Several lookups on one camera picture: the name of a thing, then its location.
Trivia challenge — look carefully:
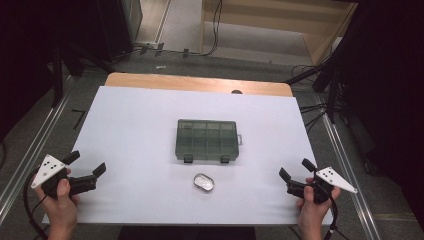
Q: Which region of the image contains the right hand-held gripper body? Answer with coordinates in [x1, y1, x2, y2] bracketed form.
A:
[285, 166, 358, 205]

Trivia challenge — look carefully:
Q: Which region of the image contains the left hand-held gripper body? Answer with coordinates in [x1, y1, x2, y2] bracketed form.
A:
[30, 154, 98, 200]

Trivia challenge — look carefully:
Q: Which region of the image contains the small oval metal tin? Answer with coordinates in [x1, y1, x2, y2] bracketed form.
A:
[193, 172, 215, 193]

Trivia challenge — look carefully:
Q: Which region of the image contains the transparent grey compartment box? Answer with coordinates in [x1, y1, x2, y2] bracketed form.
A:
[175, 118, 243, 164]

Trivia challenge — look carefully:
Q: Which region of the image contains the person's right hand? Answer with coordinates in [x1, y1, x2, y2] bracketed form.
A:
[295, 177, 342, 231]

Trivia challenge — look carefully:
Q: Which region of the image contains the person's left hand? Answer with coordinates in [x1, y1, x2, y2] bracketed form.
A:
[34, 178, 81, 231]

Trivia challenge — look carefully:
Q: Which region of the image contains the white table cover sheet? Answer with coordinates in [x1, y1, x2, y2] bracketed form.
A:
[42, 85, 335, 226]

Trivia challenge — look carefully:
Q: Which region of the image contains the black tripod stand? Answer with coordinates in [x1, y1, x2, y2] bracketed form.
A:
[284, 49, 344, 124]

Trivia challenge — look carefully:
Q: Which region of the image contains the black metal stand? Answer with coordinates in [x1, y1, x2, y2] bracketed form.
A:
[49, 43, 118, 108]

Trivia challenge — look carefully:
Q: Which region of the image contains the dark curtain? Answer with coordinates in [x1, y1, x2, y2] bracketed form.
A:
[0, 0, 101, 141]
[333, 0, 424, 231]

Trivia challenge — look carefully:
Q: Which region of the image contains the black cabinet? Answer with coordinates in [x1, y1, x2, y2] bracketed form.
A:
[96, 0, 144, 63]

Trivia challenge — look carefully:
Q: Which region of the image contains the wooden shelf unit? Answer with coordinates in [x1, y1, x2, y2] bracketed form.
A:
[201, 0, 359, 66]

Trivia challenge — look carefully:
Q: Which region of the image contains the metal floor rail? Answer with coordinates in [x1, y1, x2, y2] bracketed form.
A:
[0, 76, 73, 224]
[314, 94, 383, 240]

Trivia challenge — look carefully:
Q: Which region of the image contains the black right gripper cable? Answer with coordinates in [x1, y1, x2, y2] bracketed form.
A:
[324, 196, 339, 240]

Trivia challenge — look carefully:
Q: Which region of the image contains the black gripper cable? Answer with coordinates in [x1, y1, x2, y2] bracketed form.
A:
[22, 166, 49, 240]
[324, 196, 339, 240]

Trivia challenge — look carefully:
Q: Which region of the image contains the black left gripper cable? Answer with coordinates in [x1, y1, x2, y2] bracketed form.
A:
[22, 166, 49, 240]

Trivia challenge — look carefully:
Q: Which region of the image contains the black hanging cable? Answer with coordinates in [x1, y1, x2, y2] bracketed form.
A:
[206, 0, 224, 57]

